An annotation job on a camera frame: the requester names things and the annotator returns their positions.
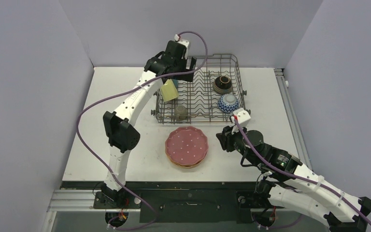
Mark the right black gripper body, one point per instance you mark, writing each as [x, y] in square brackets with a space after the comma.
[229, 140]

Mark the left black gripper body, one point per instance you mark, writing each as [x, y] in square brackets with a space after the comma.
[180, 66]

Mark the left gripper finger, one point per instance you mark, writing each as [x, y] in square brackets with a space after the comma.
[192, 63]
[185, 76]

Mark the pale yellow mug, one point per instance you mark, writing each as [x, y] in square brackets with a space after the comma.
[169, 91]

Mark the grey wire dish rack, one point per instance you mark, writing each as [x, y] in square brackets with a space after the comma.
[199, 97]

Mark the black patterned bowl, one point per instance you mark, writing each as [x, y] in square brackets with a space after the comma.
[222, 85]

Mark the red patterned bowl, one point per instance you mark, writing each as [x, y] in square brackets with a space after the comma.
[228, 103]

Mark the small grey cup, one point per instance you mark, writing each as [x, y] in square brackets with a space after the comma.
[180, 113]

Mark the pink dotted plate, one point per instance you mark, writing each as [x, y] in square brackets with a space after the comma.
[186, 140]

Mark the blue floral mug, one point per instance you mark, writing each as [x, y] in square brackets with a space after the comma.
[175, 82]

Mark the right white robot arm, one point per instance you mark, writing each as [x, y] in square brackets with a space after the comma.
[297, 187]

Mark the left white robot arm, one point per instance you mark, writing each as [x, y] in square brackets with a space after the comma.
[119, 124]

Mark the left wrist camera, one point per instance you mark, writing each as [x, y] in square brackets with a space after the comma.
[184, 42]

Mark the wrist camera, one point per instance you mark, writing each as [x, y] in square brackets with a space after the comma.
[241, 116]
[184, 42]

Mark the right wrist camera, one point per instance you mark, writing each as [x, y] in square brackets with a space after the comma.
[241, 116]

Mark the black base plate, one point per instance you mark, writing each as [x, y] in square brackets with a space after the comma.
[181, 202]

